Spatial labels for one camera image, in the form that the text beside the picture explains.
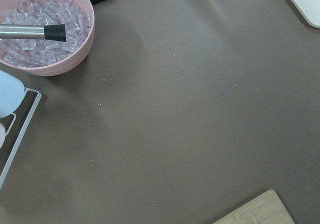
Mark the white cup rack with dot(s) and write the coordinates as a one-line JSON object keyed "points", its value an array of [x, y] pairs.
{"points": [[16, 125]]}

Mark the steel muddler black tip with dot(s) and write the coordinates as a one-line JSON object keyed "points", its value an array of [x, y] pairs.
{"points": [[55, 32]]}

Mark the light blue cup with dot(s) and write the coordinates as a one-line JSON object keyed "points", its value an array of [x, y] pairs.
{"points": [[12, 92]]}

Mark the bamboo cutting board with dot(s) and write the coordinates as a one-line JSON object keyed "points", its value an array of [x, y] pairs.
{"points": [[267, 208]]}

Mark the pink cup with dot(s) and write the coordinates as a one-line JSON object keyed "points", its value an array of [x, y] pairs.
{"points": [[2, 134]]}

